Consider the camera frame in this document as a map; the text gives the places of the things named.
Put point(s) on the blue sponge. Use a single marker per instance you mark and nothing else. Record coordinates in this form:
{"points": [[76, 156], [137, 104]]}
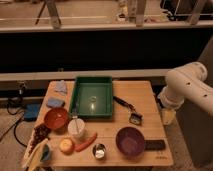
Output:
{"points": [[54, 102]]}

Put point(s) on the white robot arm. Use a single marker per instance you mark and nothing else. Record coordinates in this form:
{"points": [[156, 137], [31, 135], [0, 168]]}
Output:
{"points": [[185, 82]]}

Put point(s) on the green plastic tray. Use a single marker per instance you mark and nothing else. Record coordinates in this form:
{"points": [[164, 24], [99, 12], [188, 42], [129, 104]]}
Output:
{"points": [[92, 97]]}

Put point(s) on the light blue cloth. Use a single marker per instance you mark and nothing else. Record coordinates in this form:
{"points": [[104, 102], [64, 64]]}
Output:
{"points": [[61, 87]]}

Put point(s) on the white cup with spoon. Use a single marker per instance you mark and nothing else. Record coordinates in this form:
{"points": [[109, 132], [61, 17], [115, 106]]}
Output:
{"points": [[76, 128]]}

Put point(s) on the wooden folding table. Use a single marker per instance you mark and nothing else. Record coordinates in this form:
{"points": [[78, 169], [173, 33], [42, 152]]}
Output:
{"points": [[138, 93]]}

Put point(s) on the red bowl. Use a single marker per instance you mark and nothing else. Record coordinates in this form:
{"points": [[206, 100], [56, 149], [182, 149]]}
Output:
{"points": [[56, 118]]}

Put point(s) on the purple bowl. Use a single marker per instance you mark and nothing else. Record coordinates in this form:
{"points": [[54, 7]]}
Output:
{"points": [[130, 142]]}

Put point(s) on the small metal cup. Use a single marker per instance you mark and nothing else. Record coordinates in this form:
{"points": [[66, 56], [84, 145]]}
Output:
{"points": [[99, 151]]}

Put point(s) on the orange carrot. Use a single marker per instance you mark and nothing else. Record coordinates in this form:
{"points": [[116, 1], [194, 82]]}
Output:
{"points": [[86, 143]]}

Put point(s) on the yellow apple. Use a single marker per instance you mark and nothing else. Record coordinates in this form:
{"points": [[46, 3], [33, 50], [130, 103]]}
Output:
{"points": [[66, 146]]}

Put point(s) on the black rectangular block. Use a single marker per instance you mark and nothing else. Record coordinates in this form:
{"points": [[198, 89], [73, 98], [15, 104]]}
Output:
{"points": [[155, 145]]}

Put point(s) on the blue power box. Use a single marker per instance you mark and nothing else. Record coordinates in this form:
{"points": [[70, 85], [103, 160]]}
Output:
{"points": [[31, 112]]}

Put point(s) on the bunch of dark grapes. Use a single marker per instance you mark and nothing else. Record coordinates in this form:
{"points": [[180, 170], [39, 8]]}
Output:
{"points": [[40, 133]]}

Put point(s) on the small blue bowl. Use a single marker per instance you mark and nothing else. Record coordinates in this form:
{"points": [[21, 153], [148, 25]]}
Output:
{"points": [[46, 153]]}

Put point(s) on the yellow banana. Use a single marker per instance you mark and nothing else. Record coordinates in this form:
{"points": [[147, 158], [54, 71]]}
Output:
{"points": [[34, 159]]}

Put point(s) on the black handled brush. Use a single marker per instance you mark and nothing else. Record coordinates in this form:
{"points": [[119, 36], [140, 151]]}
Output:
{"points": [[135, 117]]}

